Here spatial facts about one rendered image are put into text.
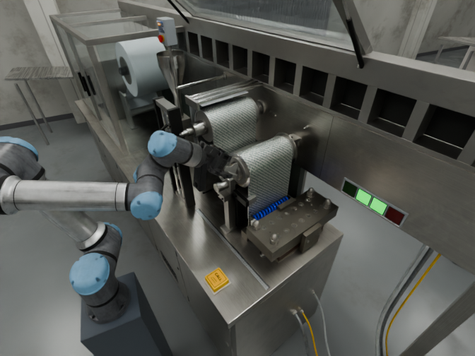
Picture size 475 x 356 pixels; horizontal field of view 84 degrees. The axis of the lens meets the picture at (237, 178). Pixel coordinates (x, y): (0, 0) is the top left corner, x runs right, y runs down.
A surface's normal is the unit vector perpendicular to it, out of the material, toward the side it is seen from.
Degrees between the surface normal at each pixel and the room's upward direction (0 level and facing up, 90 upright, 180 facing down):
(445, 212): 90
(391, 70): 90
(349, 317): 0
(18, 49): 90
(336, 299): 0
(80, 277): 7
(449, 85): 90
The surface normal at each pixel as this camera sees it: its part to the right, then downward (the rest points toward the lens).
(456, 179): -0.80, 0.39
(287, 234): -0.02, -0.78
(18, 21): 0.40, 0.57
